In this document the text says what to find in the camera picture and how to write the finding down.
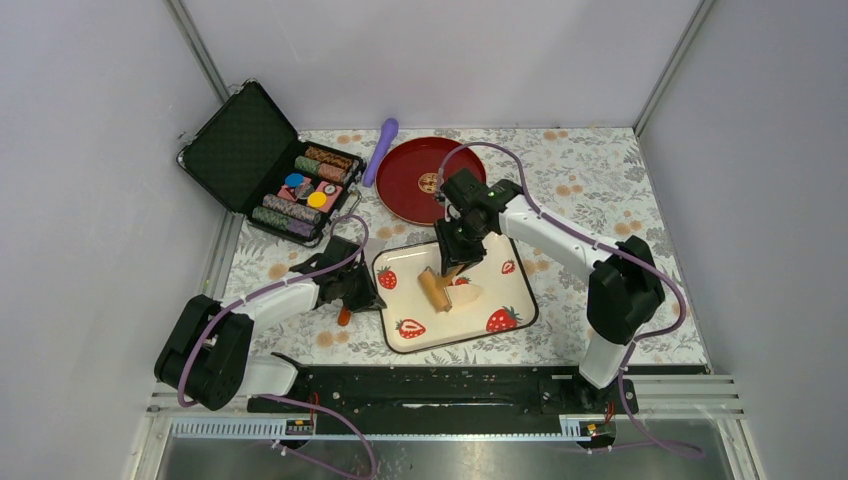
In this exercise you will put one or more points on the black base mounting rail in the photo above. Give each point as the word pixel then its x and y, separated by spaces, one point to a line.
pixel 464 400

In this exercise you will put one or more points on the wooden dough roller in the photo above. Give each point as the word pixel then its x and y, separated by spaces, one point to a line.
pixel 434 286

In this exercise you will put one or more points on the black poker chip case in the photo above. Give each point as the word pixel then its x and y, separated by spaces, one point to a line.
pixel 242 155

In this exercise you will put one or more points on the strawberry pattern white tray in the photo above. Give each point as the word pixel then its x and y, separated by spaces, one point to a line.
pixel 411 324

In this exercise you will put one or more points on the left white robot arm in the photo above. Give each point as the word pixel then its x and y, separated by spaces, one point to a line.
pixel 206 356

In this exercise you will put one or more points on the metal spatula orange handle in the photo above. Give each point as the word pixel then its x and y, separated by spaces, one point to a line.
pixel 372 248

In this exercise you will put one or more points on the yellow poker chip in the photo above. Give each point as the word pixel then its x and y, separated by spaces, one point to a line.
pixel 317 200

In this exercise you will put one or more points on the small dough piece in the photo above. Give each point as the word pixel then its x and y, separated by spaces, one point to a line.
pixel 463 294

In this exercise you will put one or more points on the blue poker chip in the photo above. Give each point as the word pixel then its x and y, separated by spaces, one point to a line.
pixel 294 180

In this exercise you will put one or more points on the purple silicone handle tool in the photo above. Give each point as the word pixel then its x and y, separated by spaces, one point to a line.
pixel 388 133

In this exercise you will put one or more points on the round red lacquer plate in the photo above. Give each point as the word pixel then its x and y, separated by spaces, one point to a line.
pixel 406 179

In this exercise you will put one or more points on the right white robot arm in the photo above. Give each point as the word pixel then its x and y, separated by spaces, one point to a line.
pixel 624 288

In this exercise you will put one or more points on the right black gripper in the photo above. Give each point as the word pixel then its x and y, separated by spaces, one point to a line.
pixel 450 254

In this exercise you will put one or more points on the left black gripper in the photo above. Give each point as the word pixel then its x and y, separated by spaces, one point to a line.
pixel 369 300

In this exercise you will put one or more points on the floral pattern table mat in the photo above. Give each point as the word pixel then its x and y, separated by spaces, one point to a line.
pixel 595 177

